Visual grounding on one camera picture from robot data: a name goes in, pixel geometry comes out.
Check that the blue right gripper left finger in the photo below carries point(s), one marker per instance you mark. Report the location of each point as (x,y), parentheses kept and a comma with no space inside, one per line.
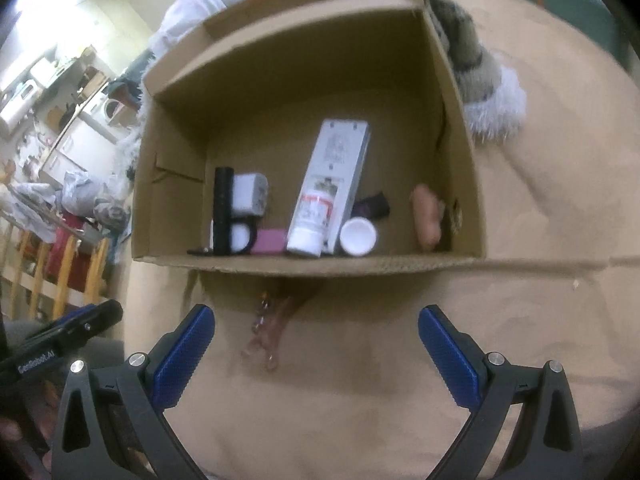
(175,357)

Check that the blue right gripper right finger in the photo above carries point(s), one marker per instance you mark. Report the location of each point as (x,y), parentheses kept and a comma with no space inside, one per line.
(456,355)

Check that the white earbuds case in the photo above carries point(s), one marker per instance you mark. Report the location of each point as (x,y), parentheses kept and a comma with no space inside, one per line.
(241,238)

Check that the black scissors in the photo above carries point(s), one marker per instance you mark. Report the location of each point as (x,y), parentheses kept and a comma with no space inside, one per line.
(222,220)

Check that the white cap pill bottle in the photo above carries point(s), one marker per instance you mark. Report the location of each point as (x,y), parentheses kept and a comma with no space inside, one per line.
(358,237)

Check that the white charger plug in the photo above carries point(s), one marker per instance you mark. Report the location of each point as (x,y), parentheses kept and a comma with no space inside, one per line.
(249,195)

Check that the red label medicine bottle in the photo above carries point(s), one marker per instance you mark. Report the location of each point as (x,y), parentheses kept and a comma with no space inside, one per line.
(311,219)

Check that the white remote control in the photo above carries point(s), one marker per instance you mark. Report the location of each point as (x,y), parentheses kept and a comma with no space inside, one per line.
(338,157)

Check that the black lighter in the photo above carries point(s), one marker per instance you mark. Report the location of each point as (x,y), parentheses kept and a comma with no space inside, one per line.
(372,208)

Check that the left hand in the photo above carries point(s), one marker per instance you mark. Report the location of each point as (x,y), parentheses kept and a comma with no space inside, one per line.
(32,414)

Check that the white plastic bag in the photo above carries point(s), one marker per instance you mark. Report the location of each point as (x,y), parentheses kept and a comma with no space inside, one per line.
(103,200)

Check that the white kitchen cabinet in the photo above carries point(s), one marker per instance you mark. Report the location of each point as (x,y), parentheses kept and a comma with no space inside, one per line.
(79,149)

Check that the white washing machine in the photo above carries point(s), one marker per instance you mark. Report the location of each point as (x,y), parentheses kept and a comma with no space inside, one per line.
(104,112)

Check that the shaggy patterned blanket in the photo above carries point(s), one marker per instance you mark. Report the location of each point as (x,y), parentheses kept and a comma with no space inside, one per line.
(494,103)

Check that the open cardboard box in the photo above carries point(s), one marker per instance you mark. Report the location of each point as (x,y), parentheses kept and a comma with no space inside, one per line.
(260,108)

